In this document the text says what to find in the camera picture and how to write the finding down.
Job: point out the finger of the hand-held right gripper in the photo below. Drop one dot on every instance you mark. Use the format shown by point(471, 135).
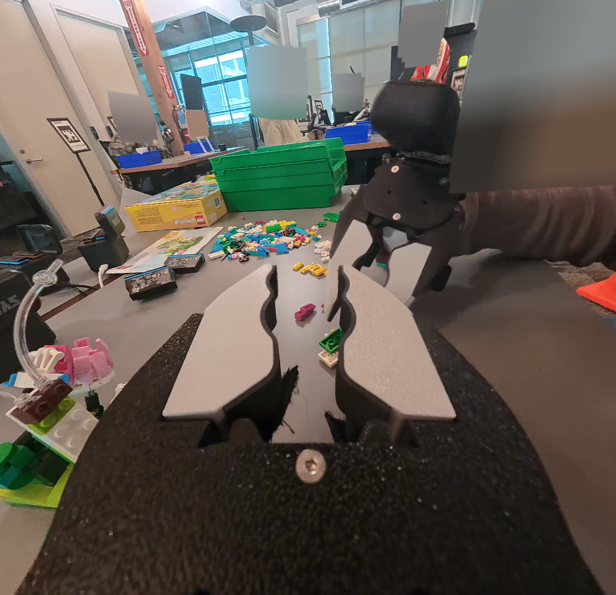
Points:
point(409, 267)
point(349, 246)

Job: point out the stack of green bins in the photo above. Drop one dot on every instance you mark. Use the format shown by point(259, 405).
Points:
point(284, 181)

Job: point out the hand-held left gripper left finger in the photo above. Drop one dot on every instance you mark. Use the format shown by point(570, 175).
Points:
point(226, 354)

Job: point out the pile of mixed lego bricks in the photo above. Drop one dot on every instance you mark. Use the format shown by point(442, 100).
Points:
point(269, 241)

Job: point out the white lego plates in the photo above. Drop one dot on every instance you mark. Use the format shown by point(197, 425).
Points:
point(321, 248)

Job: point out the blue plastic bin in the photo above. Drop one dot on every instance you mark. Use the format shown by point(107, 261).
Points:
point(349, 132)
point(139, 159)

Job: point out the green lego plates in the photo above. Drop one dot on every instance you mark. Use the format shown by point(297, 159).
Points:
point(332, 215)

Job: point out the yellow lego frame piece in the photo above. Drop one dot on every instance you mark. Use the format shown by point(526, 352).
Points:
point(313, 269)

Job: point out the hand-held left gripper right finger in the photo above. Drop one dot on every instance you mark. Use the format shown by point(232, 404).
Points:
point(394, 359)

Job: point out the white lego picture sheet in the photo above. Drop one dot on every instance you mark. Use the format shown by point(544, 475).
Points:
point(163, 248)

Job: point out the magenta lego slope brick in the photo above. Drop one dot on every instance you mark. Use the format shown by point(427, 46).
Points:
point(304, 312)

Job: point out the white lego plate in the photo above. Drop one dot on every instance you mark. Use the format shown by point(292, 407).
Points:
point(328, 359)

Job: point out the person's right forearm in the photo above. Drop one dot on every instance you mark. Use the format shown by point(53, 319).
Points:
point(529, 224)

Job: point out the black battery with blue edge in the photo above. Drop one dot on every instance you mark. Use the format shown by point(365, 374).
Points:
point(150, 284)
point(185, 263)

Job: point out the yellow lego box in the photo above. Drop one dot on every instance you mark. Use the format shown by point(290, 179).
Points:
point(173, 214)

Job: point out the black white wall marker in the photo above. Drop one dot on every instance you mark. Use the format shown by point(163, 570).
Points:
point(70, 133)

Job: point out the lego flower model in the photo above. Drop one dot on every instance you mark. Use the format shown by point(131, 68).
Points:
point(86, 359)

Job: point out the black charger case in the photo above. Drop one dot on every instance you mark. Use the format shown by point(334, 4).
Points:
point(19, 325)
point(103, 248)

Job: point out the multicolour lego wing assembly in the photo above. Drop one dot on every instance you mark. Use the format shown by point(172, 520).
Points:
point(331, 339)

